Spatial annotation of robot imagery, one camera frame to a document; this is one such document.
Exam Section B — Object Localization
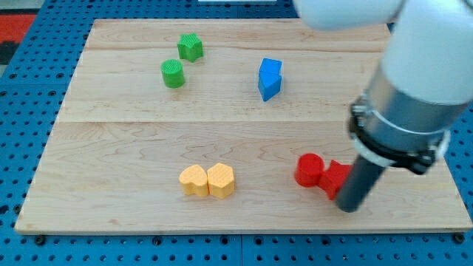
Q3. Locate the yellow hexagon block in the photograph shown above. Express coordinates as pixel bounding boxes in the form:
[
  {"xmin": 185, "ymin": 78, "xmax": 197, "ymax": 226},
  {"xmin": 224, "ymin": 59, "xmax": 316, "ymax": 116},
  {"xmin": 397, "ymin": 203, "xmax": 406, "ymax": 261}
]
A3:
[{"xmin": 207, "ymin": 163, "xmax": 235, "ymax": 199}]

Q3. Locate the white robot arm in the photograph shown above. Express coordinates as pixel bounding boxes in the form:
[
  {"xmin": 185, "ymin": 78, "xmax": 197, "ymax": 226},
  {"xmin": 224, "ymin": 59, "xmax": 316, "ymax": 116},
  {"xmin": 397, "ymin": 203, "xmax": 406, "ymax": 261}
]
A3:
[{"xmin": 294, "ymin": 0, "xmax": 472, "ymax": 212}]

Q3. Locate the blue cube block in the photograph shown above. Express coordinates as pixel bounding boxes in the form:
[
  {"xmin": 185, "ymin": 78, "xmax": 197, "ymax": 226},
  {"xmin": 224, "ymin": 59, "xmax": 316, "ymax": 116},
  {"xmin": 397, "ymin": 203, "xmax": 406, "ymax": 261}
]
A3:
[{"xmin": 259, "ymin": 58, "xmax": 282, "ymax": 75}]

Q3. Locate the red star block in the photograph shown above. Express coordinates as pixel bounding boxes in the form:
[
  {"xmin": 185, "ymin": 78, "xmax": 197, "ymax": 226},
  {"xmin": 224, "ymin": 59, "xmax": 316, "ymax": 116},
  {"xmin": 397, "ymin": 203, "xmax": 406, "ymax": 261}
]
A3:
[{"xmin": 318, "ymin": 160, "xmax": 352, "ymax": 200}]

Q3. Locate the blue pentagon block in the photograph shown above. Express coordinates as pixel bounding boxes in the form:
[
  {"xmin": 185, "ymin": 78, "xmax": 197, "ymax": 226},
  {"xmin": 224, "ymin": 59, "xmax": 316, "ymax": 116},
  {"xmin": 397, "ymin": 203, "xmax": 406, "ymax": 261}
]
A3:
[{"xmin": 258, "ymin": 72, "xmax": 282, "ymax": 101}]

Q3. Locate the red cylinder block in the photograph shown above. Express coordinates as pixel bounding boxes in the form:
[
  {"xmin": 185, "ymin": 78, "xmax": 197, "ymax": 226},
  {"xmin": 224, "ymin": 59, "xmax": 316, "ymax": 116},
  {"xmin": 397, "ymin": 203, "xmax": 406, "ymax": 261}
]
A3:
[{"xmin": 294, "ymin": 153, "xmax": 324, "ymax": 187}]

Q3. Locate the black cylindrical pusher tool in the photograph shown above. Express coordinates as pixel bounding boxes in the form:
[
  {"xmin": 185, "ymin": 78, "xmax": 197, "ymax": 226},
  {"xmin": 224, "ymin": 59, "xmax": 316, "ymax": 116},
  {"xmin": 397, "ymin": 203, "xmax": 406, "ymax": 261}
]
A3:
[{"xmin": 335, "ymin": 155, "xmax": 386, "ymax": 213}]

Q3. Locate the yellow heart block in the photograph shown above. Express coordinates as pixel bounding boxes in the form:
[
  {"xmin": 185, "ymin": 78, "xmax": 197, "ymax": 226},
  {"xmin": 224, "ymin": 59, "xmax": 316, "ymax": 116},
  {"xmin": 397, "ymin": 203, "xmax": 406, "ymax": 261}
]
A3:
[{"xmin": 178, "ymin": 165, "xmax": 209, "ymax": 197}]

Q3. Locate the wooden board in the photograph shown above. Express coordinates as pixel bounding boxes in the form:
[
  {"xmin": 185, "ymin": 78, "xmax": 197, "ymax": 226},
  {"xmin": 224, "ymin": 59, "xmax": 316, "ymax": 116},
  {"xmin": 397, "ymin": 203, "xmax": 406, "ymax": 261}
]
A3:
[{"xmin": 15, "ymin": 19, "xmax": 472, "ymax": 235}]

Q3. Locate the green star block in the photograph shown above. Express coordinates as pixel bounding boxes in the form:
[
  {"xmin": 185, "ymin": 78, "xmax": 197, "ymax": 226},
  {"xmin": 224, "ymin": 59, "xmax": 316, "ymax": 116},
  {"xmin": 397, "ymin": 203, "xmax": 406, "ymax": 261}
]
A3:
[{"xmin": 177, "ymin": 33, "xmax": 203, "ymax": 62}]

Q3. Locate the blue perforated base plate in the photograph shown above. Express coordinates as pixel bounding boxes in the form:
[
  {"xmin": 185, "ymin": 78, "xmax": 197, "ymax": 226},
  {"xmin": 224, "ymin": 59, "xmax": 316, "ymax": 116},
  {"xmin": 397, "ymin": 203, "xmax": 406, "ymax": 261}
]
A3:
[{"xmin": 1, "ymin": 0, "xmax": 472, "ymax": 265}]

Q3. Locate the green cylinder block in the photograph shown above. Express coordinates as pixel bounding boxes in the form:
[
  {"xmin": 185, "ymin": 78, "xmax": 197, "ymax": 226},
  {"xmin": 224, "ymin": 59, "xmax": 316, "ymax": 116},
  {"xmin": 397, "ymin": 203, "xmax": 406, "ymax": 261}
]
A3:
[{"xmin": 160, "ymin": 59, "xmax": 186, "ymax": 88}]

